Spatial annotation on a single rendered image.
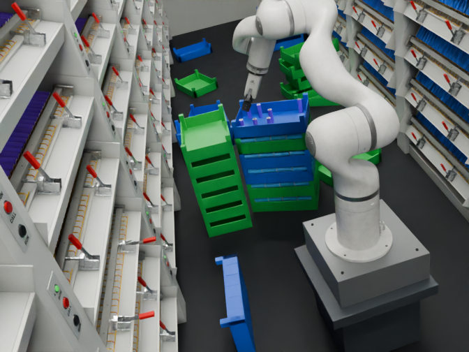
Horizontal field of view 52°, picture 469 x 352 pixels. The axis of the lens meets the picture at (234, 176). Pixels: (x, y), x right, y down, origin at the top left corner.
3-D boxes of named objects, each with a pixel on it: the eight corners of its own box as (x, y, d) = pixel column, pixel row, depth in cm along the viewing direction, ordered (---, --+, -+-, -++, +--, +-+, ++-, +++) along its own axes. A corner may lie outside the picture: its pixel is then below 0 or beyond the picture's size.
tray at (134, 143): (146, 123, 210) (149, 93, 203) (141, 204, 159) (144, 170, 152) (98, 119, 206) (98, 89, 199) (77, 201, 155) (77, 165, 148)
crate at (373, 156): (353, 147, 250) (352, 133, 246) (382, 160, 235) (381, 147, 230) (308, 172, 240) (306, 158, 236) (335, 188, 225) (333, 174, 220)
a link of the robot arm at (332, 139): (388, 193, 126) (389, 112, 113) (322, 214, 123) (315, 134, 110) (365, 170, 136) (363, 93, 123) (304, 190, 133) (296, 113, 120)
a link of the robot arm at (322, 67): (340, 167, 123) (398, 149, 125) (351, 145, 112) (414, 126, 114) (272, 22, 142) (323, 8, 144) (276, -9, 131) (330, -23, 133)
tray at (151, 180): (160, 160, 221) (162, 134, 213) (159, 248, 170) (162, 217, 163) (114, 157, 217) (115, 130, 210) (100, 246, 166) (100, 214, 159)
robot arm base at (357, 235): (377, 212, 149) (376, 163, 138) (403, 253, 133) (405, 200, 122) (317, 226, 148) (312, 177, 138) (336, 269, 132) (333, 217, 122)
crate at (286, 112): (310, 109, 209) (307, 92, 204) (306, 133, 193) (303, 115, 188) (243, 115, 217) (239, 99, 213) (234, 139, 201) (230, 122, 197)
